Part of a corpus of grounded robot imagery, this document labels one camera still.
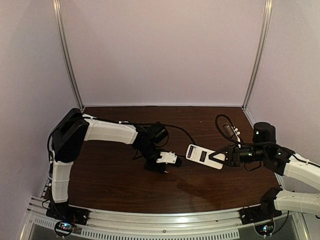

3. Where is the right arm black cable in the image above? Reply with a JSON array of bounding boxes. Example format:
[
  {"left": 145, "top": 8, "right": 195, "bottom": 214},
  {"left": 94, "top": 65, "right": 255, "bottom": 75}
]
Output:
[{"left": 214, "top": 114, "right": 320, "bottom": 167}]

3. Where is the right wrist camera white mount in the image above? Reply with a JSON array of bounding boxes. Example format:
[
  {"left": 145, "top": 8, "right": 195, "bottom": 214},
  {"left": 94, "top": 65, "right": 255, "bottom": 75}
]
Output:
[{"left": 222, "top": 123, "right": 242, "bottom": 143}]

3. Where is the right aluminium frame post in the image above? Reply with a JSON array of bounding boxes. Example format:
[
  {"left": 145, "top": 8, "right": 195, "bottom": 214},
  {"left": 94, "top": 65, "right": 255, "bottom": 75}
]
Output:
[{"left": 242, "top": 0, "right": 273, "bottom": 111}]

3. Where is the white remote control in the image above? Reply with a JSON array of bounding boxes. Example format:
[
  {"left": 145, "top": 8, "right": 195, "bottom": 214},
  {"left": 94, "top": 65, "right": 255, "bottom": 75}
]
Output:
[{"left": 185, "top": 144, "right": 223, "bottom": 170}]

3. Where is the left aluminium frame post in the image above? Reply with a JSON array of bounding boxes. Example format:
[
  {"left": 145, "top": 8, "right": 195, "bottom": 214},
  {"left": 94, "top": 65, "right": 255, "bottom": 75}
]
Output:
[{"left": 52, "top": 0, "right": 85, "bottom": 111}]

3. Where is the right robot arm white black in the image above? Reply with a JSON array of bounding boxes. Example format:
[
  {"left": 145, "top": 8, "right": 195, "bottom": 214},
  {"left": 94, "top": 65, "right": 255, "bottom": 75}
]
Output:
[{"left": 208, "top": 122, "right": 320, "bottom": 216}]

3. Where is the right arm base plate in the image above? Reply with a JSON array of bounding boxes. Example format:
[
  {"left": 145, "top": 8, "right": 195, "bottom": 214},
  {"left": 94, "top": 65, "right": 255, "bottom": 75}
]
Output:
[{"left": 238, "top": 204, "right": 282, "bottom": 225}]

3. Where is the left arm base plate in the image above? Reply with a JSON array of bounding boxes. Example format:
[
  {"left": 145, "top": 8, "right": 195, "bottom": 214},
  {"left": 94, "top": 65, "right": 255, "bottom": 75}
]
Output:
[{"left": 45, "top": 202, "right": 90, "bottom": 226}]

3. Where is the purple battery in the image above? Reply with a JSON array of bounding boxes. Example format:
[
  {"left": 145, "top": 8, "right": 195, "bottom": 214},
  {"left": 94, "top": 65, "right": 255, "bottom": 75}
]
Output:
[{"left": 187, "top": 146, "right": 194, "bottom": 158}]

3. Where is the aluminium frame post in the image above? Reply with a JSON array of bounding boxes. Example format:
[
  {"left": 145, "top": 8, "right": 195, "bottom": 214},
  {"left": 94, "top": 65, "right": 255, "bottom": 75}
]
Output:
[
  {"left": 242, "top": 0, "right": 273, "bottom": 111},
  {"left": 52, "top": 0, "right": 85, "bottom": 111}
]

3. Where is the front aluminium rail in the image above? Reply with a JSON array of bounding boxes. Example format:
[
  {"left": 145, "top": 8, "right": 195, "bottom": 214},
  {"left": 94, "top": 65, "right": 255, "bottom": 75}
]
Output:
[{"left": 17, "top": 196, "right": 312, "bottom": 240}]

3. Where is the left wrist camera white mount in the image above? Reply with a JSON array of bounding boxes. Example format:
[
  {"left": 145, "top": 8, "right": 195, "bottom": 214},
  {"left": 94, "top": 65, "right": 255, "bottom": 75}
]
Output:
[{"left": 156, "top": 151, "right": 182, "bottom": 168}]

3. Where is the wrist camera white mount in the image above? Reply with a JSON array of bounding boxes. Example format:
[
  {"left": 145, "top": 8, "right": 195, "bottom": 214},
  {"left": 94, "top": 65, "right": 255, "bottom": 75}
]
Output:
[
  {"left": 222, "top": 123, "right": 242, "bottom": 143},
  {"left": 156, "top": 151, "right": 182, "bottom": 168}
]

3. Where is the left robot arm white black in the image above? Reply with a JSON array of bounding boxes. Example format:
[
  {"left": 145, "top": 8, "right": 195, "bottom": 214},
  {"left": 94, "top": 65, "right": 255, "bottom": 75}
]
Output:
[{"left": 47, "top": 108, "right": 178, "bottom": 211}]

